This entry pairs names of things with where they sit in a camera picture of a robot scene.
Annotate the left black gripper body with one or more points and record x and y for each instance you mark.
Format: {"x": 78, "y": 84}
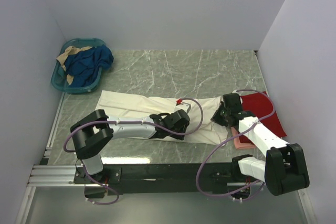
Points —
{"x": 181, "y": 130}

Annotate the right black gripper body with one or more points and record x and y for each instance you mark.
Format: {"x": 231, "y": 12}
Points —
{"x": 228, "y": 112}

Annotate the cream white t-shirt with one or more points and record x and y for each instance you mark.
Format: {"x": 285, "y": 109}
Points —
{"x": 137, "y": 106}

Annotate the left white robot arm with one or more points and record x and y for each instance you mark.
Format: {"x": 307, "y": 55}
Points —
{"x": 91, "y": 134}

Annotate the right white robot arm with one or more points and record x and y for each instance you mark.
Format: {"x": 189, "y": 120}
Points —
{"x": 284, "y": 169}

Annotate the folded red t-shirt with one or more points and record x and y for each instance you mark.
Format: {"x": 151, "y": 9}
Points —
{"x": 260, "y": 106}

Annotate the folded pink t-shirt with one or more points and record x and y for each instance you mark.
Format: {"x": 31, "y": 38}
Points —
{"x": 241, "y": 142}

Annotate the black base beam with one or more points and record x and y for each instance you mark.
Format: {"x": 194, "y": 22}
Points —
{"x": 169, "y": 178}

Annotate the blue t-shirt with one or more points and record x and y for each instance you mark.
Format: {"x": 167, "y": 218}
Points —
{"x": 101, "y": 57}

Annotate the teal plastic laundry basket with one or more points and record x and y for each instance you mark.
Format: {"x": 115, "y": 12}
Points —
{"x": 59, "y": 77}

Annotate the tan t-shirt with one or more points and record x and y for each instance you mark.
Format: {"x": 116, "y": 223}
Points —
{"x": 77, "y": 64}

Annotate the aluminium rail frame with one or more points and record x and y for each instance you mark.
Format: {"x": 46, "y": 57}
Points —
{"x": 52, "y": 197}

